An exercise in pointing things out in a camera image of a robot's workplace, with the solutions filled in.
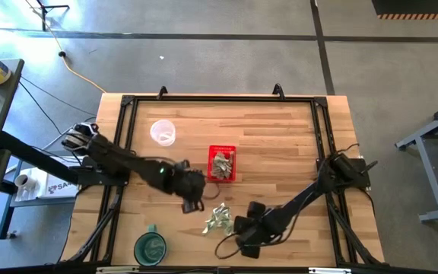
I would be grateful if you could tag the black diagonal support beam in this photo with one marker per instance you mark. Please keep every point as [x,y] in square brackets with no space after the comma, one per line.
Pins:
[32,154]

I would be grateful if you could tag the black aluminium table frame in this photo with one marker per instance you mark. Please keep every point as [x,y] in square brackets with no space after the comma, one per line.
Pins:
[223,98]

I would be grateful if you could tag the grey metal table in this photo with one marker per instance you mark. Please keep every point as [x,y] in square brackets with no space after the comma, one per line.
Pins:
[424,141]

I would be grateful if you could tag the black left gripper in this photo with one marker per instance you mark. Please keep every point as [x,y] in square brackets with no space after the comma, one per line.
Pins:
[188,184]

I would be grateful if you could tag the black floor stand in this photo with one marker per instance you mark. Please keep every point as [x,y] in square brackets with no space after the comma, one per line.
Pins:
[44,15]

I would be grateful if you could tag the blue metal cart frame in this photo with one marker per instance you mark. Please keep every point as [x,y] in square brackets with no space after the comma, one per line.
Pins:
[8,213]

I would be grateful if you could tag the green ceramic mug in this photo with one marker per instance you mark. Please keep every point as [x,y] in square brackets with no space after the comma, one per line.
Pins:
[150,247]

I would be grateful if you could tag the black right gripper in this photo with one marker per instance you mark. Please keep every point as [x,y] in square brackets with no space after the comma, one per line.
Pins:
[257,230]

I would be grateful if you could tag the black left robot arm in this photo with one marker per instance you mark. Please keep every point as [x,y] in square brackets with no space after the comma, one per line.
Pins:
[127,163]

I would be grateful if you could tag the red plastic mesh basket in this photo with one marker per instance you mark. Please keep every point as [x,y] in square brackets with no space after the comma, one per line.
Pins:
[210,163]

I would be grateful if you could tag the hazard striped floor mat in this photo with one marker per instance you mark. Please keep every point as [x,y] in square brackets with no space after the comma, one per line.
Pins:
[416,7]

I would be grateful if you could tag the white mug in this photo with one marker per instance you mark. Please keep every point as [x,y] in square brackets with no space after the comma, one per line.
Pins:
[24,184]

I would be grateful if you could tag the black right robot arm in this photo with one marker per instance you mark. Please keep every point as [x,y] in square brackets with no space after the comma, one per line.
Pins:
[310,190]

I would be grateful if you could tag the clear plastic cup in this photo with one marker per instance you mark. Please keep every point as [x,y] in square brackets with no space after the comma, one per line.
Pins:
[162,132]

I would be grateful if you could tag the pale green sweetener packet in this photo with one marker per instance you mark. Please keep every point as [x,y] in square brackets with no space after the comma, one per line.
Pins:
[216,213]
[223,208]
[216,169]
[229,230]
[215,222]
[222,226]
[208,228]
[219,158]
[230,171]
[228,158]
[223,170]
[225,217]

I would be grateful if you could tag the white printed box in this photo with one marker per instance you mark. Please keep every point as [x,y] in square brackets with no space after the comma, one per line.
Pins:
[57,186]

